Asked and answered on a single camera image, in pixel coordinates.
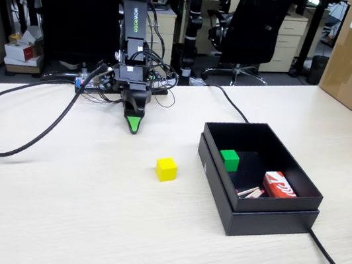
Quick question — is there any black cardboard box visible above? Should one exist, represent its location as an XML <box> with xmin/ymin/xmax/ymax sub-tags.
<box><xmin>191</xmin><ymin>112</ymin><xmax>335</xmax><ymax>226</ymax></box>

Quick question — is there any yellow tape roll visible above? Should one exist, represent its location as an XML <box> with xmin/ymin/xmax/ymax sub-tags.
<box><xmin>7</xmin><ymin>31</ymin><xmax>24</xmax><ymax>44</ymax></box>

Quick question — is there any white and red carton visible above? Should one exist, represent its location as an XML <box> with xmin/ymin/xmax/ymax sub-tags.
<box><xmin>2</xmin><ymin>39</ymin><xmax>42</xmax><ymax>66</ymax></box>

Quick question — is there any green cube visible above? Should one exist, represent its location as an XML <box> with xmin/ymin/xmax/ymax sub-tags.
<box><xmin>217</xmin><ymin>147</ymin><xmax>242</xmax><ymax>174</ymax></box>

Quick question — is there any red and white matchbox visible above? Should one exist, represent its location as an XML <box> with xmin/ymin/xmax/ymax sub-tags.
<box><xmin>259</xmin><ymin>168</ymin><xmax>300</xmax><ymax>202</ymax></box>

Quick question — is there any dark waste bin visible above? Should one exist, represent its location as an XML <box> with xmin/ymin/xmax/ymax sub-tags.
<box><xmin>306</xmin><ymin>54</ymin><xmax>331</xmax><ymax>87</ymax></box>

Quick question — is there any circuit board with red LED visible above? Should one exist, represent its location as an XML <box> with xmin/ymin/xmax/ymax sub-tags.
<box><xmin>73</xmin><ymin>75</ymin><xmax>88</xmax><ymax>90</ymax></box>

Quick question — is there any black pole with white rings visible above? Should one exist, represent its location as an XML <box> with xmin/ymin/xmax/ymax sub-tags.
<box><xmin>177</xmin><ymin>0</ymin><xmax>207</xmax><ymax>79</ymax></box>

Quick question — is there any small gripper camera module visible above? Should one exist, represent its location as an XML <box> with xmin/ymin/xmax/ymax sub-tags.
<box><xmin>94</xmin><ymin>65</ymin><xmax>118</xmax><ymax>92</ymax></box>

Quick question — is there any thick black power cable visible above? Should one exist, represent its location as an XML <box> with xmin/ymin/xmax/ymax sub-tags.
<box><xmin>171</xmin><ymin>82</ymin><xmax>352</xmax><ymax>264</ymax></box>

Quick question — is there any thick black camera cable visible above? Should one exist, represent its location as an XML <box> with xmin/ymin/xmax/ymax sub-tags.
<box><xmin>0</xmin><ymin>47</ymin><xmax>107</xmax><ymax>172</ymax></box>

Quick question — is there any wooden match red head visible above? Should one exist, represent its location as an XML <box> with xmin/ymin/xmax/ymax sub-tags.
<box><xmin>235</xmin><ymin>183</ymin><xmax>260</xmax><ymax>198</ymax></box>
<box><xmin>245</xmin><ymin>187</ymin><xmax>267</xmax><ymax>202</ymax></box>
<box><xmin>241</xmin><ymin>186</ymin><xmax>263</xmax><ymax>201</ymax></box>

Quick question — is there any black open box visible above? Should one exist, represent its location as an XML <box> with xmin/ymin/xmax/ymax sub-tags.
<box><xmin>184</xmin><ymin>132</ymin><xmax>330</xmax><ymax>250</ymax></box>

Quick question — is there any black mesh office chair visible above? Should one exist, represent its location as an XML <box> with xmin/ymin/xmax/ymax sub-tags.
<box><xmin>197</xmin><ymin>0</ymin><xmax>295</xmax><ymax>94</ymax></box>

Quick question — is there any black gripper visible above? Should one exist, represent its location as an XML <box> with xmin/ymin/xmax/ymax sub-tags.
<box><xmin>105</xmin><ymin>74</ymin><xmax>155</xmax><ymax>137</ymax></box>

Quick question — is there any large black office chair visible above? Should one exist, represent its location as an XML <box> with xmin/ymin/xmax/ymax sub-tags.
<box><xmin>17</xmin><ymin>0</ymin><xmax>128</xmax><ymax>91</ymax></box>

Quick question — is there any yellow cube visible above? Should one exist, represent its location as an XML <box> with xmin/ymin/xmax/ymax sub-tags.
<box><xmin>154</xmin><ymin>155</ymin><xmax>180</xmax><ymax>185</ymax></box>

